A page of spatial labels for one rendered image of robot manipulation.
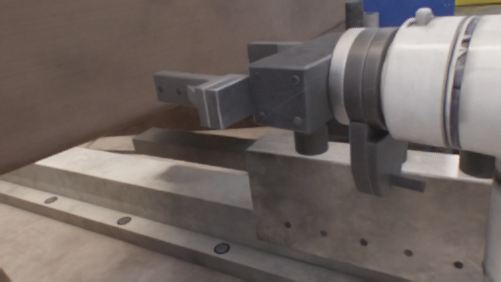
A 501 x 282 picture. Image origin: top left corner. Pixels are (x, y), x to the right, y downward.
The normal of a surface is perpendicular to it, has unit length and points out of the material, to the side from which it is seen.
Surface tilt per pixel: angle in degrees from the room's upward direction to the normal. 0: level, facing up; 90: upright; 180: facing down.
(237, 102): 90
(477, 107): 87
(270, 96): 90
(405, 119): 104
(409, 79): 76
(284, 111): 90
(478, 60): 55
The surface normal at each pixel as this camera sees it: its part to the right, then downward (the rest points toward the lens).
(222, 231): -0.49, 0.36
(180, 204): -0.50, 0.05
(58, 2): 0.76, 0.15
